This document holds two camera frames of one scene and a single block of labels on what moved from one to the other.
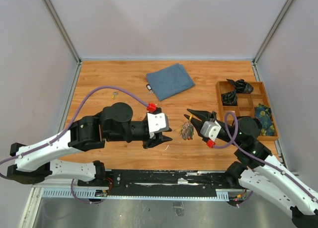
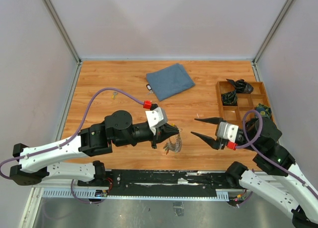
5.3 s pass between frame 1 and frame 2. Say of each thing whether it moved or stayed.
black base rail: stayed
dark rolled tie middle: stayed
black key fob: stayed
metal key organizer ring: moved
